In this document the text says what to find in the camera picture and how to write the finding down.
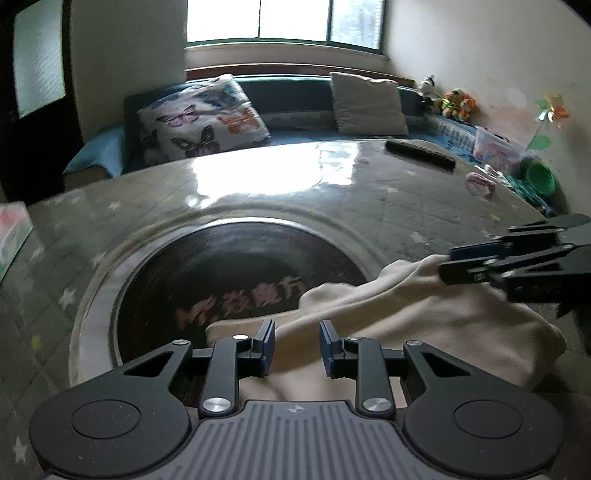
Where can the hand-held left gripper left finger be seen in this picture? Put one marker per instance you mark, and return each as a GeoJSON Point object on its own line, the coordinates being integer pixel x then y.
{"type": "Point", "coordinates": [265, 345]}

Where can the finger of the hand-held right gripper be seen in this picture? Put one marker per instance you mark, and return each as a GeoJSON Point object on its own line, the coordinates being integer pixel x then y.
{"type": "Point", "coordinates": [466, 271]}
{"type": "Point", "coordinates": [475, 252]}

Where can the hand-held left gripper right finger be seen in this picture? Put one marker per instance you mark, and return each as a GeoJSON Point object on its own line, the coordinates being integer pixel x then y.
{"type": "Point", "coordinates": [328, 350]}

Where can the beige garment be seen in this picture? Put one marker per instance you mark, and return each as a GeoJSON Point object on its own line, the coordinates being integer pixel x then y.
{"type": "Point", "coordinates": [415, 323]}

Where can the pink small item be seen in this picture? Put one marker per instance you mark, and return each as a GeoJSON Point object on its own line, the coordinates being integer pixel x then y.
{"type": "Point", "coordinates": [481, 181]}

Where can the green plastic bowl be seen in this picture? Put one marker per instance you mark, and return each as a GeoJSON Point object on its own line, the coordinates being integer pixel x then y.
{"type": "Point", "coordinates": [541, 177]}

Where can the clear plastic storage box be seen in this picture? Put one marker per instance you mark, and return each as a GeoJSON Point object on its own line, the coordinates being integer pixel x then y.
{"type": "Point", "coordinates": [496, 148]}

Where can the black remote control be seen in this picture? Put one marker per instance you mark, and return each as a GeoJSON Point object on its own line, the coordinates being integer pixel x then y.
{"type": "Point", "coordinates": [420, 154]}

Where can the colourful toy pinwheel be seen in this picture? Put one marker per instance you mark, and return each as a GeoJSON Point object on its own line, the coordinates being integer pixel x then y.
{"type": "Point", "coordinates": [549, 110]}

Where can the black and white stuffed toy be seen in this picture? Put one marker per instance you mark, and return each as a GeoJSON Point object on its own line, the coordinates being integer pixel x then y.
{"type": "Point", "coordinates": [429, 88]}

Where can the beige pillow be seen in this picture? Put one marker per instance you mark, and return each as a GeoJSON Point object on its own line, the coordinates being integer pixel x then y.
{"type": "Point", "coordinates": [369, 104]}

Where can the blue sofa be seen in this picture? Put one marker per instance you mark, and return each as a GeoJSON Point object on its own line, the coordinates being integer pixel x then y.
{"type": "Point", "coordinates": [295, 106]}

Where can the butterfly print pillow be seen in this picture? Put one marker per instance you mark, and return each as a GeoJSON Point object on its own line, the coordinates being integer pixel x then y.
{"type": "Point", "coordinates": [198, 122]}

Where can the window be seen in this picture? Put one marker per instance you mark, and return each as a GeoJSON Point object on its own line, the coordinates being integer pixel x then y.
{"type": "Point", "coordinates": [284, 21]}

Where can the dark door with frosted glass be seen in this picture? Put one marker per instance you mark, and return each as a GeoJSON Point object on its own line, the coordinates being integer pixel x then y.
{"type": "Point", "coordinates": [34, 60]}

